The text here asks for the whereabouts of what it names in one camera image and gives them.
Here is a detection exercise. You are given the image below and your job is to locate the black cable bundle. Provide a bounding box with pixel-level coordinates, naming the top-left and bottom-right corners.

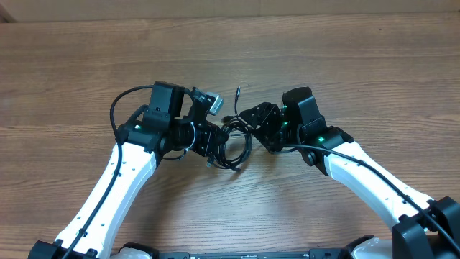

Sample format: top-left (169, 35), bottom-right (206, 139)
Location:
top-left (206, 85), bottom-right (254, 173)

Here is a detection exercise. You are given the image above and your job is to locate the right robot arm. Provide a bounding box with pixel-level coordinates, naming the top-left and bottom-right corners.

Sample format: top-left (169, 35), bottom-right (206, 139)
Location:
top-left (238, 87), bottom-right (459, 258)

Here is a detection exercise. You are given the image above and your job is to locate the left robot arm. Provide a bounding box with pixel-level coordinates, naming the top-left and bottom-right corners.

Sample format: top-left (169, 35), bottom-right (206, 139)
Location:
top-left (28, 81), bottom-right (224, 259)

